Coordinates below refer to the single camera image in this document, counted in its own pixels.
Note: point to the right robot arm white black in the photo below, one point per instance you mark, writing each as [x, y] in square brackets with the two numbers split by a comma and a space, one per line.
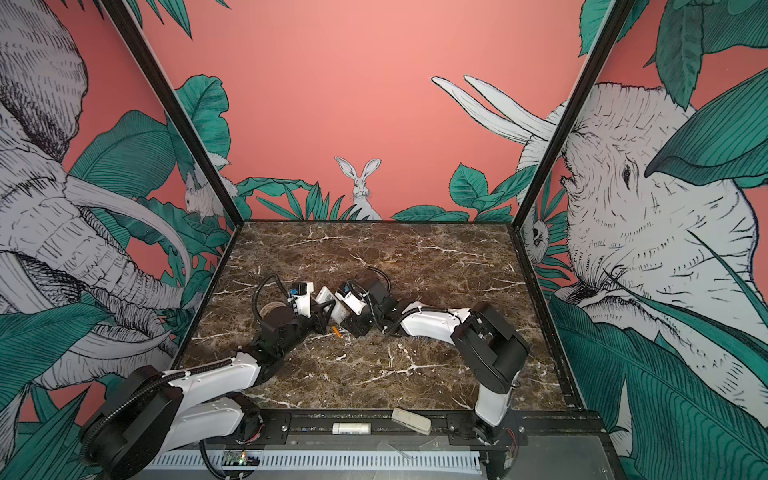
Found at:
[489, 345]

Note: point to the grey box on rail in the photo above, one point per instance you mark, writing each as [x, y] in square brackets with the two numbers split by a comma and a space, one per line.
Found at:
[415, 422]

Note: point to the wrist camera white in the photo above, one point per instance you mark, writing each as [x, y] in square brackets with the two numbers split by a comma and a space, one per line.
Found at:
[352, 302]
[300, 297]

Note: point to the black left frame post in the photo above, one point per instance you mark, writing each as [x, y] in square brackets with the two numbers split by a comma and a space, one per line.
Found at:
[121, 16]

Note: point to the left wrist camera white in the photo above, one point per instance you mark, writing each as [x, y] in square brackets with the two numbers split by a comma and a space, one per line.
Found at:
[300, 297]

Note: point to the black right frame post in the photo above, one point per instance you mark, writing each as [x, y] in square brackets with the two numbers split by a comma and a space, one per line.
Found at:
[611, 27]

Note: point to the white cylinder on rail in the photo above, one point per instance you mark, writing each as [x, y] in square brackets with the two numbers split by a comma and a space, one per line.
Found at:
[351, 428]

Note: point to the white slotted cable duct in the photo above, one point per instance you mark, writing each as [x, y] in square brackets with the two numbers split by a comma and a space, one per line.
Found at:
[465, 462]

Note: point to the white remote control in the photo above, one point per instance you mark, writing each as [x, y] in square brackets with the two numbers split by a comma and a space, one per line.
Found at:
[332, 308]

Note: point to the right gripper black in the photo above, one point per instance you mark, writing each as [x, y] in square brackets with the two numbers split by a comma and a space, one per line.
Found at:
[355, 326]

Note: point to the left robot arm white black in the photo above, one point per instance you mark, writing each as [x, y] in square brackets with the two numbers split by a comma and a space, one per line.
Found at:
[153, 411]

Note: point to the black frame post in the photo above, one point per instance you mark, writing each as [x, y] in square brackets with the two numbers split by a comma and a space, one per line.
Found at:
[611, 27]
[121, 16]

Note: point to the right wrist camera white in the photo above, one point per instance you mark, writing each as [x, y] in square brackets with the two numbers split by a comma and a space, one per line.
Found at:
[352, 302]

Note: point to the black front mounting rail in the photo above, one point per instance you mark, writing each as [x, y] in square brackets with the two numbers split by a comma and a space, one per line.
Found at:
[461, 427]

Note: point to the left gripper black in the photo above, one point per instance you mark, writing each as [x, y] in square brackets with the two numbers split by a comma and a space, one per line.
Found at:
[319, 322]

